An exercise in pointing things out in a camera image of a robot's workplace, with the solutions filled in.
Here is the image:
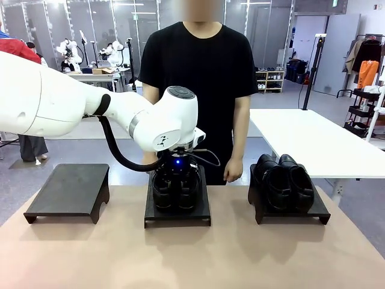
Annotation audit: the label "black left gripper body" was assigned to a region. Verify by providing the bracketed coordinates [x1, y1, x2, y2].
[156, 146, 198, 180]

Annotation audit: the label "black buckle leather shoe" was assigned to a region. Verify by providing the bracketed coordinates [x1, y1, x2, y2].
[152, 170, 179, 212]
[177, 172, 201, 211]

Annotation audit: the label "black strap loafer shoe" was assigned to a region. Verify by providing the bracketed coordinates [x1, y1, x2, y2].
[278, 154, 315, 212]
[251, 153, 294, 212]

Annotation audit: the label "person's left forearm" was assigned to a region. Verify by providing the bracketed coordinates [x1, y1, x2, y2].
[232, 99, 251, 161]

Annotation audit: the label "black sloped shoe stand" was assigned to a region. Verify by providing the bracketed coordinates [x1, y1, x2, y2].
[247, 164, 331, 226]
[143, 164, 211, 229]
[23, 163, 110, 225]

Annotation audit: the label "person in black t-shirt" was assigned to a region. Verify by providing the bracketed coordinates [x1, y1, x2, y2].
[138, 0, 259, 186]

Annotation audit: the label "person in red jacket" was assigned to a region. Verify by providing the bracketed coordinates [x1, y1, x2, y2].
[0, 29, 49, 165]

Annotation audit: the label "person's left hand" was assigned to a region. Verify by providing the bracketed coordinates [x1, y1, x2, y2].
[223, 157, 244, 183]

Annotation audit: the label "large white table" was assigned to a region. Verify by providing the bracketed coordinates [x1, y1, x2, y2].
[249, 108, 385, 181]

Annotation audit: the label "white background desk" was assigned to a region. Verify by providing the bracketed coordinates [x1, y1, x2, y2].
[66, 71, 122, 93]

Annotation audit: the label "wooden shoe rack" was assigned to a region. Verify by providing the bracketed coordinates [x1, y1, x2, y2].
[255, 69, 285, 94]

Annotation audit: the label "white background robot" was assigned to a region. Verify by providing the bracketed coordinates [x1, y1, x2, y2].
[56, 38, 84, 72]
[98, 40, 126, 68]

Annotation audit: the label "blue storage bins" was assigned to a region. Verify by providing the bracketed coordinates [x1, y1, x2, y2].
[285, 58, 310, 84]

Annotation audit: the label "black utility cart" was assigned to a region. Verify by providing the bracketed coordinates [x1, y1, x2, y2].
[343, 85, 381, 137]

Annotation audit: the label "beige coat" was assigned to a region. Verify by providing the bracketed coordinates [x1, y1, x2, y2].
[343, 39, 365, 75]

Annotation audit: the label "orange t-shirt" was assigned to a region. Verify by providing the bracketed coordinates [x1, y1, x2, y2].
[356, 60, 381, 89]

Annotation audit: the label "black hanging jacket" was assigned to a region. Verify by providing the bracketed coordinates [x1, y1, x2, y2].
[351, 39, 383, 75]

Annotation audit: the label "black clothing rack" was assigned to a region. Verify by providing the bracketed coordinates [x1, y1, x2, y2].
[336, 34, 385, 99]

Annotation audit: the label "thin black camera cable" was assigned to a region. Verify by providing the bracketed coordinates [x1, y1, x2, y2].
[180, 149, 221, 167]

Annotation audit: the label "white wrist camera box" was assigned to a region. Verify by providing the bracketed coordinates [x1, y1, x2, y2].
[191, 128, 207, 149]

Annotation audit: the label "black left arm hose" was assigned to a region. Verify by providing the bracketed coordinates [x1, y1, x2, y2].
[82, 93, 163, 173]

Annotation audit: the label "black tripod pole with camera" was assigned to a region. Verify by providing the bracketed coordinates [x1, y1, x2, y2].
[301, 33, 328, 111]

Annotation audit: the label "white metal frame stand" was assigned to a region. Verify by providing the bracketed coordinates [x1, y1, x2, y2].
[365, 87, 385, 143]

